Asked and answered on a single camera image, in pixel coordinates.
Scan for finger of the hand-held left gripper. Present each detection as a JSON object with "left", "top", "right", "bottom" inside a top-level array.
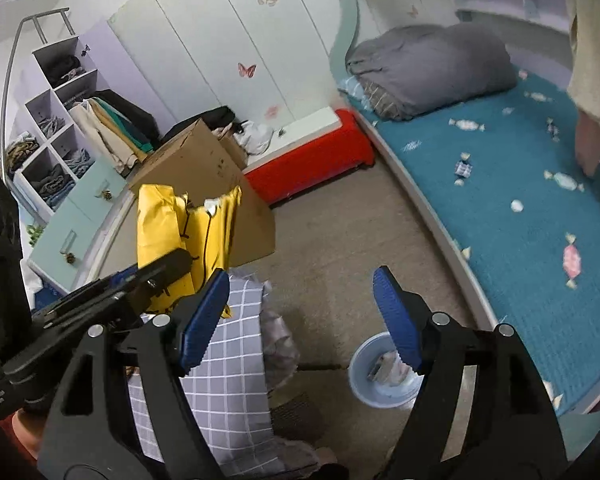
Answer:
[
  {"left": 32, "top": 248, "right": 194, "bottom": 334},
  {"left": 45, "top": 265, "right": 149, "bottom": 314}
]

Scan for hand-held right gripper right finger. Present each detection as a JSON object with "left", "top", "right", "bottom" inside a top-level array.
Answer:
[{"left": 372, "top": 266, "right": 568, "bottom": 480}]

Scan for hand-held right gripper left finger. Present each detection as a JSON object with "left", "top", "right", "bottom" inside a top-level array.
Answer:
[{"left": 37, "top": 269, "right": 231, "bottom": 480}]

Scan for yellow garment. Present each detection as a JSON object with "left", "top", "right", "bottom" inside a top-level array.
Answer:
[{"left": 136, "top": 183, "right": 243, "bottom": 318}]

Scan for light blue plastic basin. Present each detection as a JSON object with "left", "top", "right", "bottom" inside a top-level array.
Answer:
[{"left": 349, "top": 332, "right": 426, "bottom": 407}]

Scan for white crumpled wrapper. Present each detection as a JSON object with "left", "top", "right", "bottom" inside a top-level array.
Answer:
[{"left": 369, "top": 351, "right": 412, "bottom": 387}]

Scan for grey checked tablecloth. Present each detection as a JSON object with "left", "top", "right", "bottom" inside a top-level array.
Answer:
[{"left": 125, "top": 267, "right": 326, "bottom": 471}]

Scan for light teal drawer cabinet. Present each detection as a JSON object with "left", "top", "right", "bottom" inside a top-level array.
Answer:
[{"left": 27, "top": 152, "right": 133, "bottom": 297}]

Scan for large cardboard box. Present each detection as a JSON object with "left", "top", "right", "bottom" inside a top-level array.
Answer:
[{"left": 129, "top": 119, "right": 277, "bottom": 268}]

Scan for bed with teal candy-print sheet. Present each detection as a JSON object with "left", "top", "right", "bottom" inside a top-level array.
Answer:
[{"left": 330, "top": 22, "right": 600, "bottom": 417}]

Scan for hanging clothes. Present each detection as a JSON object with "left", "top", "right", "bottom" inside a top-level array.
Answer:
[{"left": 69, "top": 89, "right": 158, "bottom": 177}]

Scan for black bag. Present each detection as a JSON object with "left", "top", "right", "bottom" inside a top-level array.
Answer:
[{"left": 161, "top": 106, "right": 234, "bottom": 142}]

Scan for white plastic bag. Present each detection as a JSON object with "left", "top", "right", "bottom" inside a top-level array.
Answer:
[{"left": 236, "top": 120, "right": 274, "bottom": 156}]

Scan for white open shelf unit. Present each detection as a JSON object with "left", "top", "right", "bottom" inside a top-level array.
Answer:
[{"left": 5, "top": 22, "right": 151, "bottom": 223}]

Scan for red bench with white top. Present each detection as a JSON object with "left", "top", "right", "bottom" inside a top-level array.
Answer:
[{"left": 242, "top": 107, "right": 376, "bottom": 206}]

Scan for grey checked pillow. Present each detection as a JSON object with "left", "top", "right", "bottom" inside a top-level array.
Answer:
[{"left": 359, "top": 81, "right": 408, "bottom": 122}]

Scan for white wardrobe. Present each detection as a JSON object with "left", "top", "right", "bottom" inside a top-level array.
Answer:
[{"left": 106, "top": 0, "right": 333, "bottom": 128}]

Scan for light blue plaid pillow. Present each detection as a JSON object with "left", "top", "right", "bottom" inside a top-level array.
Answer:
[{"left": 341, "top": 76, "right": 367, "bottom": 100}]

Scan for grey duvet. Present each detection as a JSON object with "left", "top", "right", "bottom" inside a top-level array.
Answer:
[{"left": 346, "top": 24, "right": 519, "bottom": 122}]

